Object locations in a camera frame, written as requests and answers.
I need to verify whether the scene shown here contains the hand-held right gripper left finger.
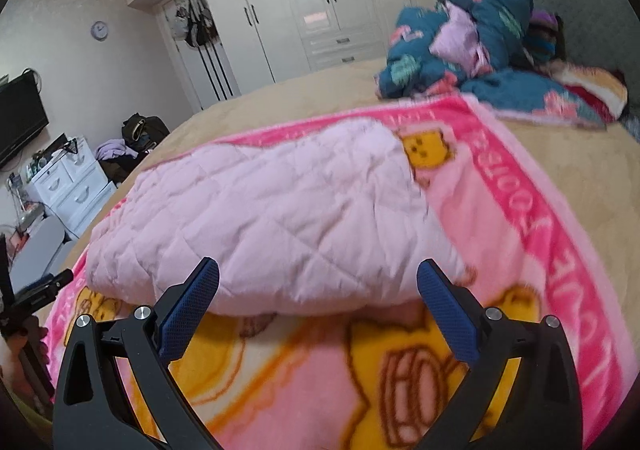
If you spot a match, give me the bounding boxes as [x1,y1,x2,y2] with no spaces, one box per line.
[52,256,231,450]

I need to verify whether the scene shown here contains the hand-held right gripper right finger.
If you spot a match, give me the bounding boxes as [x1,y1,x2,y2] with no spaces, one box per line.
[416,258,583,450]

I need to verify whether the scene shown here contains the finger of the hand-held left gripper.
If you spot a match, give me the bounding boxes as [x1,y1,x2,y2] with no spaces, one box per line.
[11,270,76,309]

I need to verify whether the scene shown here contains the pink quilted jacket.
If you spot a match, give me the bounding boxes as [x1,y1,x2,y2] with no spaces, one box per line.
[86,120,468,317]

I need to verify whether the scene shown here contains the dark clothes pile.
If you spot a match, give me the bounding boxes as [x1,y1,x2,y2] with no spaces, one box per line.
[97,150,153,187]

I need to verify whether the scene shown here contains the person's left hand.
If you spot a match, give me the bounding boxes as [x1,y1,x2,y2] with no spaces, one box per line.
[0,314,51,413]

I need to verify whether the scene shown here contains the white drawer chest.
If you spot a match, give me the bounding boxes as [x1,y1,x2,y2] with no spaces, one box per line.
[25,137,118,238]

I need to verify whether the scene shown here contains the pink printed blanket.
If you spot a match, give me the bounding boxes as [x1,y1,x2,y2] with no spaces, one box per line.
[42,94,636,450]

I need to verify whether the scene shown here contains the purple cloth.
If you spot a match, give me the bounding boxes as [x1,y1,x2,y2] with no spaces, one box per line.
[96,139,132,160]

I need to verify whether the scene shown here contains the black television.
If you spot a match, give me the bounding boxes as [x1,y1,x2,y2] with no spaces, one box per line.
[0,71,50,167]

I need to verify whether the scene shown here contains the dark bag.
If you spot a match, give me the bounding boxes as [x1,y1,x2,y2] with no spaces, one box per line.
[121,113,171,152]

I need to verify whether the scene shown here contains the bundle of dark poles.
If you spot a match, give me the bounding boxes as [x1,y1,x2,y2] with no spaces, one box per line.
[199,46,235,102]

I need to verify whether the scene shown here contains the bed with beige cover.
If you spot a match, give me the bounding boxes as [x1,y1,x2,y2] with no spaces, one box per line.
[60,57,640,291]

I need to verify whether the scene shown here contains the yellow red striped cloth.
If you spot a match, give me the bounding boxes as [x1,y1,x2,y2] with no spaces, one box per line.
[547,62,629,127]

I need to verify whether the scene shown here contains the blue floral quilt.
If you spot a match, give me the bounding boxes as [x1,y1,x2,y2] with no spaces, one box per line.
[375,0,608,131]

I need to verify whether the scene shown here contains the hanging bags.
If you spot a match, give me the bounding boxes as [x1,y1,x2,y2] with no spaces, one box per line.
[170,0,219,49]

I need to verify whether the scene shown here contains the grey headboard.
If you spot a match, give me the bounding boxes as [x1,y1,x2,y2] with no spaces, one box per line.
[500,0,640,143]

